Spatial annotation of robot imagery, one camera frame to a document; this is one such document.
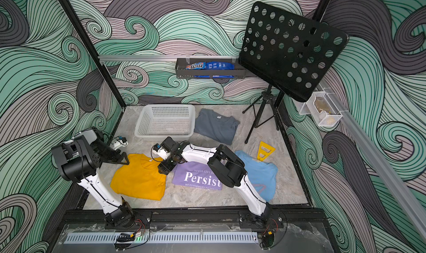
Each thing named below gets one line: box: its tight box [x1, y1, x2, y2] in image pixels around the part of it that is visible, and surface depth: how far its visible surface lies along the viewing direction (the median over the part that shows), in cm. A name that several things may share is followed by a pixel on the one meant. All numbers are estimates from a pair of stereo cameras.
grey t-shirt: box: [194, 108, 241, 146], surface depth 107 cm
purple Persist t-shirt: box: [171, 160, 223, 191], surface depth 86 cm
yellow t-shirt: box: [110, 153, 167, 201], surface depth 85 cm
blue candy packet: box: [185, 61, 236, 70], surface depth 94 cm
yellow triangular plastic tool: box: [257, 140, 277, 162], surface depth 97 cm
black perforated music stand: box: [238, 1, 349, 144], surface depth 66 cm
